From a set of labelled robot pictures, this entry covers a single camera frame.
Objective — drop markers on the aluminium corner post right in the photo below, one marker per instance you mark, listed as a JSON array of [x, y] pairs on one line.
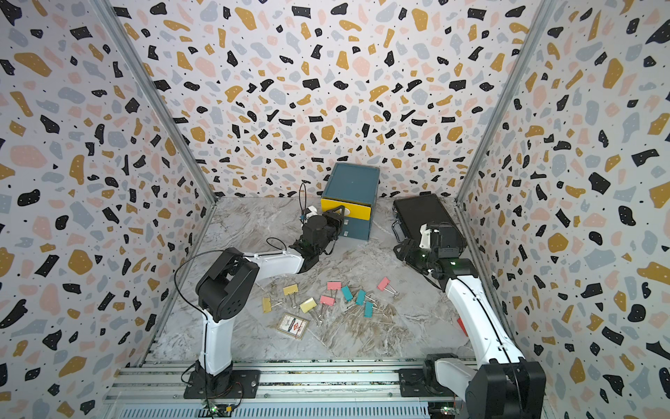
[[538, 24]]

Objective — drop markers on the teal binder clip lower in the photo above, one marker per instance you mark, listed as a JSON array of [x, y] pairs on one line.
[[368, 310]]

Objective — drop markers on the small packaged card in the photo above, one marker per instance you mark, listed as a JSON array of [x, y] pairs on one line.
[[293, 326]]

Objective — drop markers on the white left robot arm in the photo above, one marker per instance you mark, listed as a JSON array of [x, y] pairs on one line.
[[225, 288]]

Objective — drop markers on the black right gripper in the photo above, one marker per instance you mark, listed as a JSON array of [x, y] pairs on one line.
[[407, 251]]

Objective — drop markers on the red object behind arm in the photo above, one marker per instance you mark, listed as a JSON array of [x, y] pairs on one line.
[[461, 325]]

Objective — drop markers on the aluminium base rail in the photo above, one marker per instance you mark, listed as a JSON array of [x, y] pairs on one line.
[[387, 388]]

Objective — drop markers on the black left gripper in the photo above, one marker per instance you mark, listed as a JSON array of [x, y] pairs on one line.
[[335, 220]]

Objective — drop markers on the teal binder clip left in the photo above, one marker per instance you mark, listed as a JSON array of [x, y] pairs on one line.
[[348, 296]]

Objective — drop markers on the yellow binder clip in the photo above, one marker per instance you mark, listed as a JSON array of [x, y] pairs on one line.
[[310, 307], [291, 293], [268, 304]]

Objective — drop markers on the black ribbed briefcase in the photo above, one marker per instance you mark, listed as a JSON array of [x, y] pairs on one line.
[[412, 212]]

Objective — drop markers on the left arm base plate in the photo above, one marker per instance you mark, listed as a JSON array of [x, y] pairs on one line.
[[231, 383]]

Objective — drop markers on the yellow top drawer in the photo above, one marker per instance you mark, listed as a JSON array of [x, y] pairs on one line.
[[352, 210]]

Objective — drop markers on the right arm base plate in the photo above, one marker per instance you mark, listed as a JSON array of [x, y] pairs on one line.
[[414, 382]]

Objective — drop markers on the pink binder clip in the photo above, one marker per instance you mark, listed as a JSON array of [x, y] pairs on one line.
[[325, 303], [333, 287], [385, 286]]

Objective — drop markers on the teal binder clip middle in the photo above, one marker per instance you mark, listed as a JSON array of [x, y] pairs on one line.
[[363, 298]]

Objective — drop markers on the teal drawer cabinet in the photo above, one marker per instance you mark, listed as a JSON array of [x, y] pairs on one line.
[[354, 184]]

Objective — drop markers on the teal binder clip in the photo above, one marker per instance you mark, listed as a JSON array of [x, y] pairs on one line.
[[368, 310], [348, 296], [363, 298]]

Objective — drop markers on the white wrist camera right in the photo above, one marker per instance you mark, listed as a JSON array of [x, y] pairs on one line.
[[425, 237]]

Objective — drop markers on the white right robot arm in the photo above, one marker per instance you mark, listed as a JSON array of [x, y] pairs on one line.
[[503, 384]]

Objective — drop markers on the aluminium corner post left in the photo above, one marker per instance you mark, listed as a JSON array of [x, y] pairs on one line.
[[110, 21]]

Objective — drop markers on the aluminium corner post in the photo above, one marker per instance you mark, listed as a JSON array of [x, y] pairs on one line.
[[110, 21], [538, 24]]

